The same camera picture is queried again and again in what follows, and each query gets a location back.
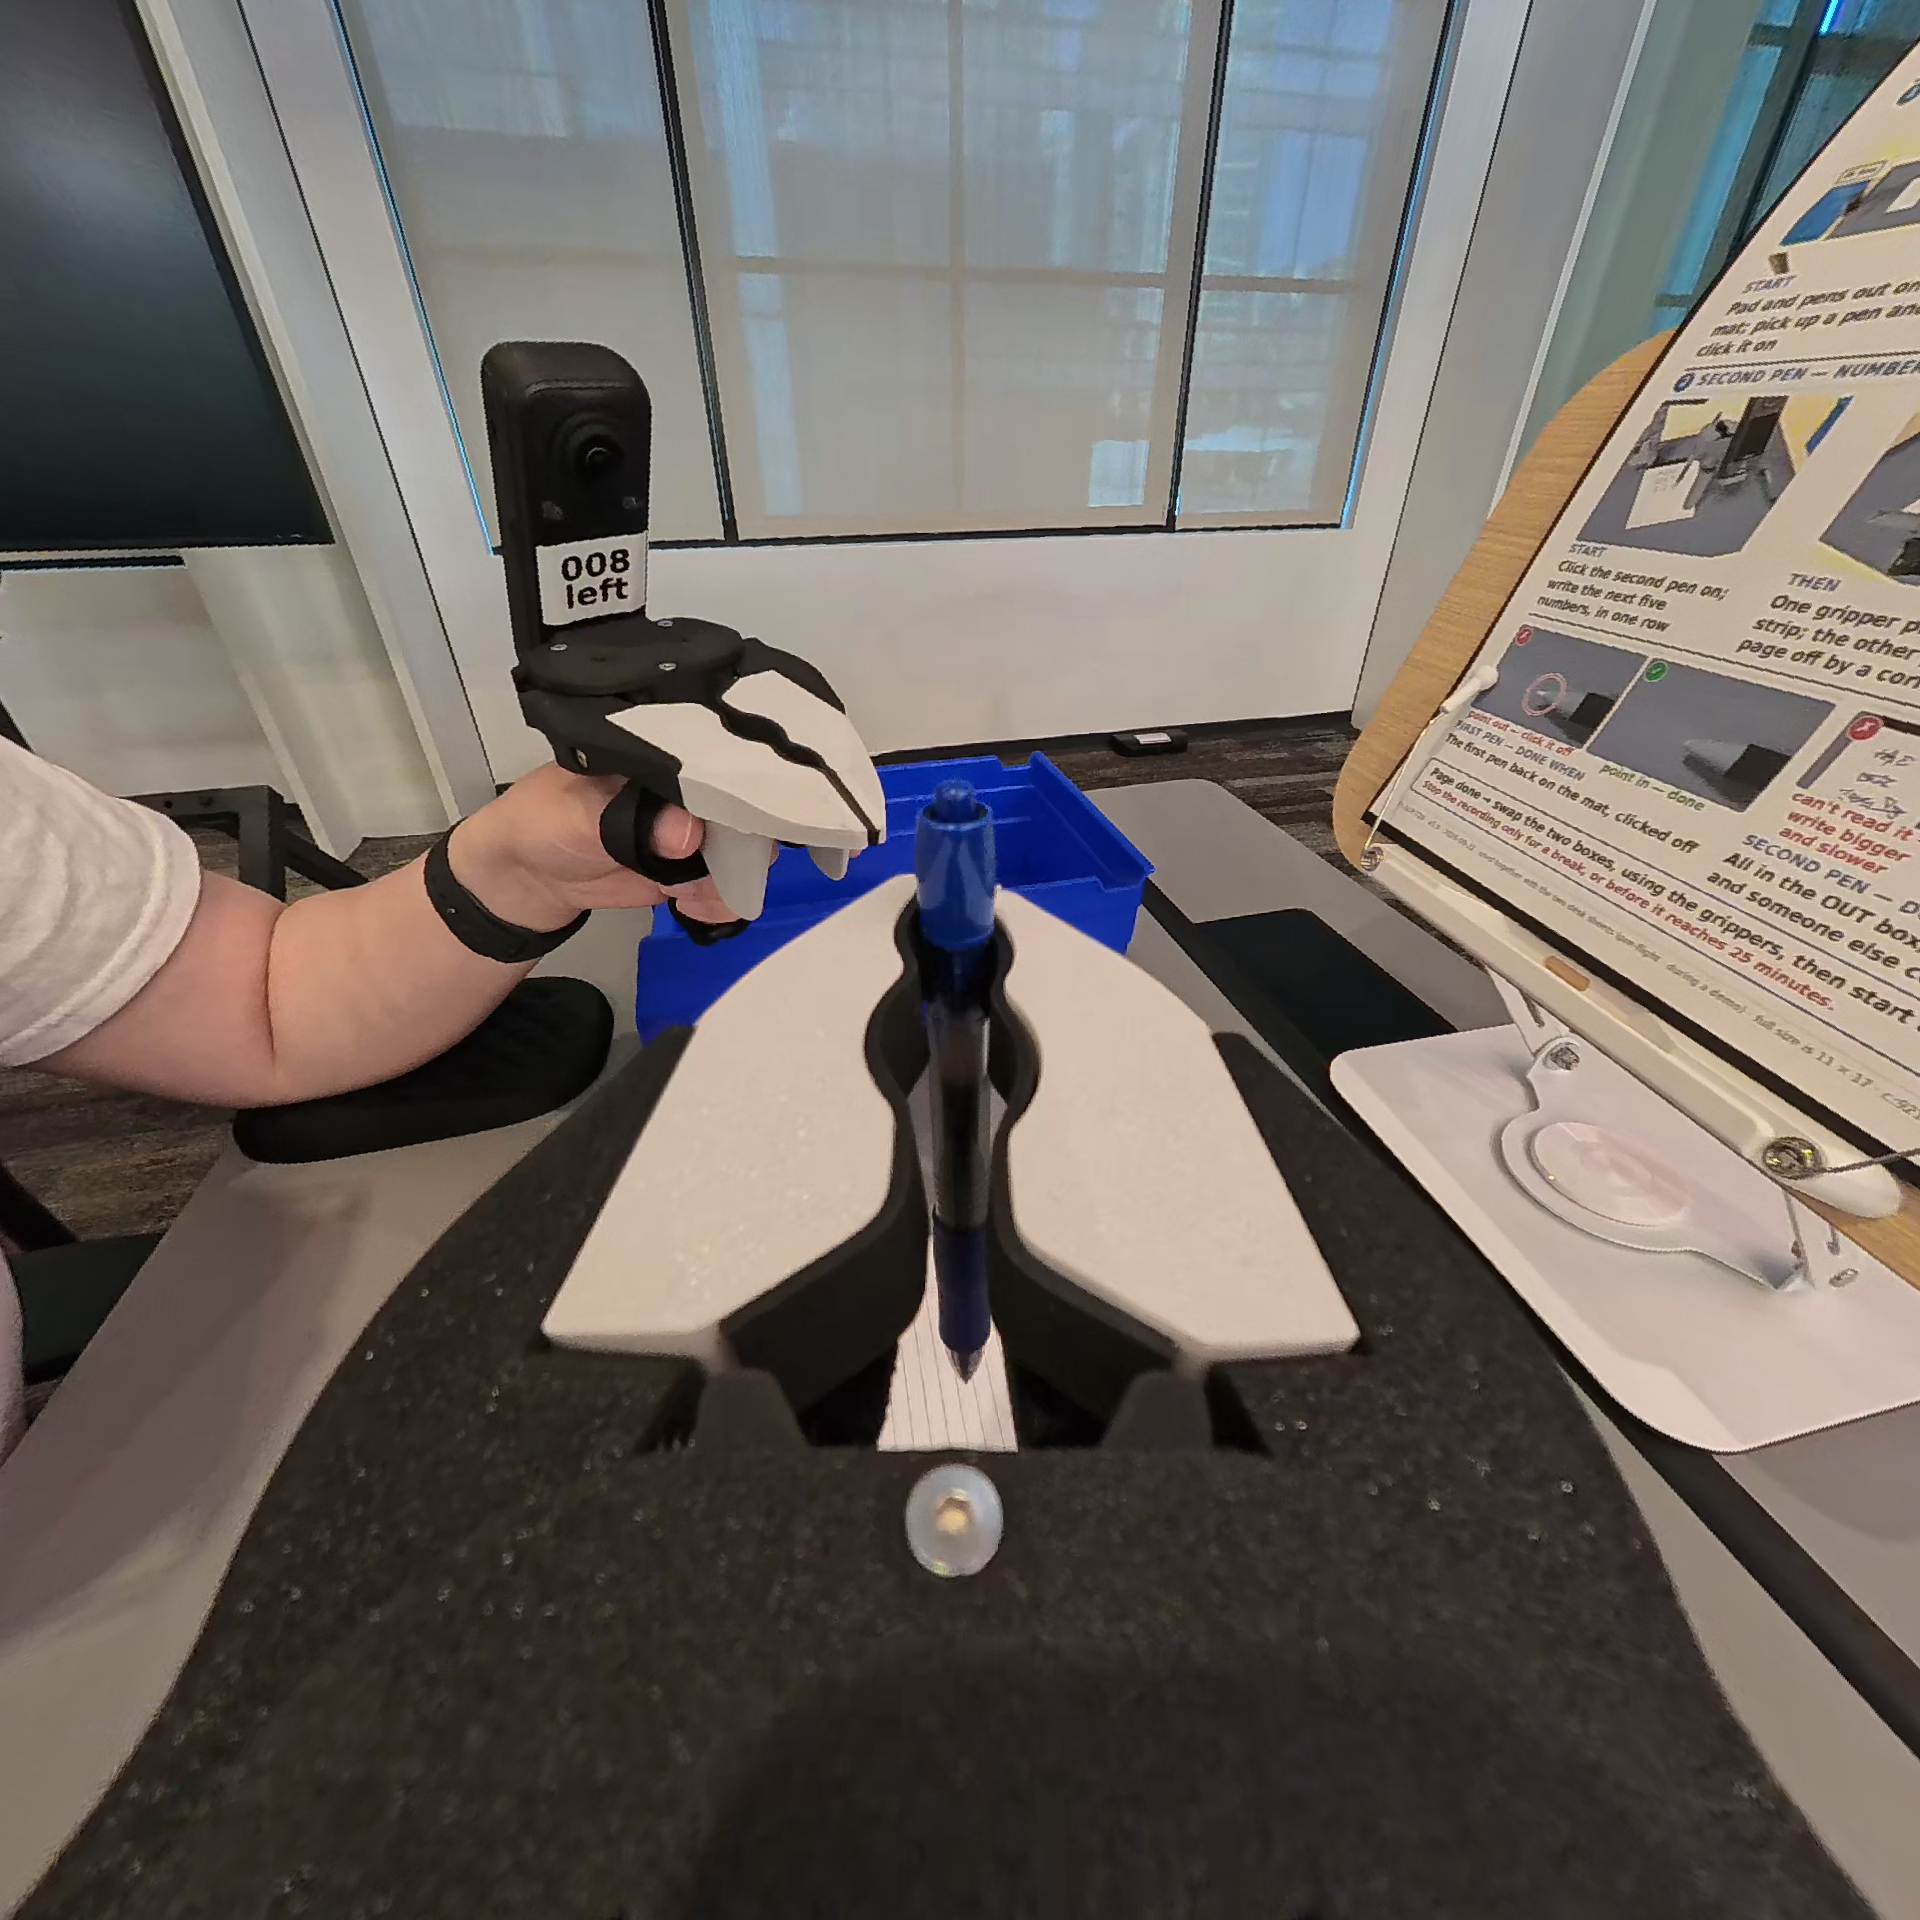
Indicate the person's left forearm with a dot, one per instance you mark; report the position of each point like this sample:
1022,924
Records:
300,991

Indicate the dark computer monitor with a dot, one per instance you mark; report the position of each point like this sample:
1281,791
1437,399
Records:
121,300

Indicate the blue plastic bin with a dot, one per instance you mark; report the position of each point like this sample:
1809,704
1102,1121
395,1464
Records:
1079,855

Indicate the black wristband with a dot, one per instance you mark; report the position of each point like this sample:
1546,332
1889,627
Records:
465,914

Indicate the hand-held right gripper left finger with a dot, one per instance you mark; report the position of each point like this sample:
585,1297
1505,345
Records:
750,1170

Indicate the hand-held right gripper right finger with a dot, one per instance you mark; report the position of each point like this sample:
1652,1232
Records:
1171,1184

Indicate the white stand base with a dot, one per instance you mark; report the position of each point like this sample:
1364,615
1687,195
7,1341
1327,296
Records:
1426,1141

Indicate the instruction sheet on wooden stand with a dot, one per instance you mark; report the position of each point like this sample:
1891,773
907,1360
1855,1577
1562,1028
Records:
1441,645

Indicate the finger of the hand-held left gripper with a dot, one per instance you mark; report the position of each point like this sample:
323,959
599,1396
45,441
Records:
734,787
819,735

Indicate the printed instruction sheet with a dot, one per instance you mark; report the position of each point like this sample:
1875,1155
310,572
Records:
1724,675

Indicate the glass window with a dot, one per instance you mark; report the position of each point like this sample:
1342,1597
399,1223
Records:
901,224

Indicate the blue retractable pen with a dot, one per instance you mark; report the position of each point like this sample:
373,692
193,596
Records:
957,868

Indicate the person's left hand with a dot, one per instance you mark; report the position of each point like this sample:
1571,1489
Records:
540,849

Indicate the dark teal office chair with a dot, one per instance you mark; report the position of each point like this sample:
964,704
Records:
77,1290

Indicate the black metal monitor stand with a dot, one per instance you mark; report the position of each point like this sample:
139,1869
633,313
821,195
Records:
241,818

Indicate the white lined notepad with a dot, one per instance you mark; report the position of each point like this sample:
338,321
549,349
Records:
939,1418

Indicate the person's light shirt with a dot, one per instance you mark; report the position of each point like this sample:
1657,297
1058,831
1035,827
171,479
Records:
77,900

